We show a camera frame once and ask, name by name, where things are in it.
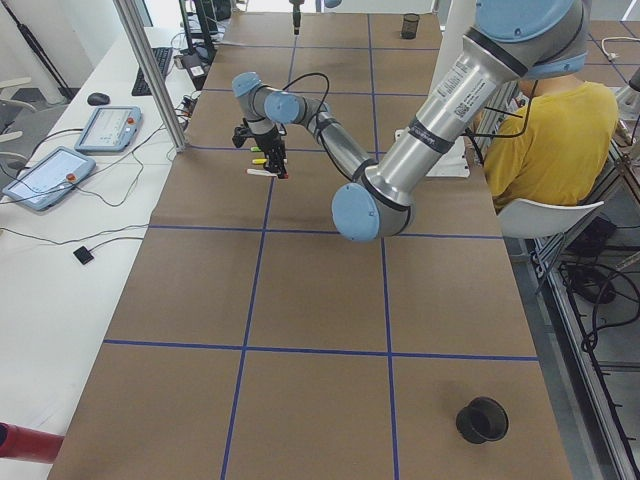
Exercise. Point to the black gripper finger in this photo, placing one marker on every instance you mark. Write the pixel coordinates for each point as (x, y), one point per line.
(271, 165)
(281, 167)

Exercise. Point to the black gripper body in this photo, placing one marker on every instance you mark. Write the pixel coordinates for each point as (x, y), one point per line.
(270, 140)

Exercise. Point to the red marker pen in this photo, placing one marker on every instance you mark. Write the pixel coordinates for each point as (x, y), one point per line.
(265, 173)

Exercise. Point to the blue teach pendant far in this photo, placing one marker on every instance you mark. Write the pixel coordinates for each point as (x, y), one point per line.
(109, 130)

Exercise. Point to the blue teach pendant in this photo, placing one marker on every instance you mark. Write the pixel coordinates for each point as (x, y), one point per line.
(109, 130)
(50, 180)

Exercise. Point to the black mesh pen cup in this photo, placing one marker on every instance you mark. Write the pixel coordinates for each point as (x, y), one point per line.
(410, 23)

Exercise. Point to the black computer mouse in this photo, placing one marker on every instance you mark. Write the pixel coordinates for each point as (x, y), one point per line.
(98, 99)

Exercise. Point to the small black square device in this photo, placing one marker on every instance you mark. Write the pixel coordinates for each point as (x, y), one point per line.
(83, 255)

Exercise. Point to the blue teach pendant near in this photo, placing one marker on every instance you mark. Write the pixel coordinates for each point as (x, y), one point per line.
(50, 180)

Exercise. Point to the white chair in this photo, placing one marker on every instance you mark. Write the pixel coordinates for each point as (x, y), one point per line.
(527, 219)

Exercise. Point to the person in yellow shirt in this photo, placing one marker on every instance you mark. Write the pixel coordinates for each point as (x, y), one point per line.
(552, 150)

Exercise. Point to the black pen cup near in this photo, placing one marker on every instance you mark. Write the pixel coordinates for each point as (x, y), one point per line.
(482, 420)

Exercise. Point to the red cylinder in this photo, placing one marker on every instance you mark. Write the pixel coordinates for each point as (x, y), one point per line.
(24, 444)

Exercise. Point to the aluminium frame post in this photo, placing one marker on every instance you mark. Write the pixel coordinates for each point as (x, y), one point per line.
(135, 31)

